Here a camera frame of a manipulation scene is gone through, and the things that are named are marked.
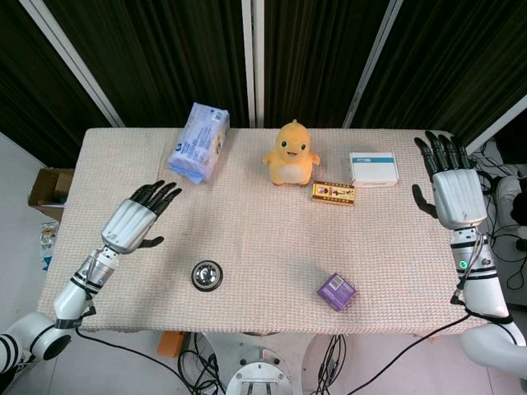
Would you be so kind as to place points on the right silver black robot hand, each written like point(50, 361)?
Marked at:
point(459, 197)

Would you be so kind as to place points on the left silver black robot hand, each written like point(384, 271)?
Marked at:
point(123, 224)

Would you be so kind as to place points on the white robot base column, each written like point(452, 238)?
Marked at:
point(257, 376)

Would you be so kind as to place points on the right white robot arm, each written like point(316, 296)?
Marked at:
point(486, 296)

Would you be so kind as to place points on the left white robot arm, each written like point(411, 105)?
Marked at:
point(72, 294)

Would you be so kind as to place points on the silver call bell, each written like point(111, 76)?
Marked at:
point(207, 275)

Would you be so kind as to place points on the clear snack packet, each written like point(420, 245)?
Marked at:
point(48, 234)

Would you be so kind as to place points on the brown cardboard box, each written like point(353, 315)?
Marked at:
point(45, 189)

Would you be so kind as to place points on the blue small packet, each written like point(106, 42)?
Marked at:
point(47, 263)

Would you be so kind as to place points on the white cardboard box blue stripe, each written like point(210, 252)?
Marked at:
point(374, 168)

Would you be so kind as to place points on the blue tissue pack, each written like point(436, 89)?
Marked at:
point(199, 144)

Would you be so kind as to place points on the yellow red flat box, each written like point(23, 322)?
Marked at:
point(333, 193)

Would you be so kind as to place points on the orange block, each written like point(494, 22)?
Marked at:
point(169, 345)

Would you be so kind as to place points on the beige waffle tablecloth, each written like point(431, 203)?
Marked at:
point(255, 238)

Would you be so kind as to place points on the purple small carton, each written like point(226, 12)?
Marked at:
point(337, 291)

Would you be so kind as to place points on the yellow plush dinosaur toy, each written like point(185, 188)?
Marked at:
point(290, 164)

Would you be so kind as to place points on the white partition post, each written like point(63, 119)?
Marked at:
point(75, 61)
point(498, 124)
point(259, 61)
point(371, 61)
point(249, 61)

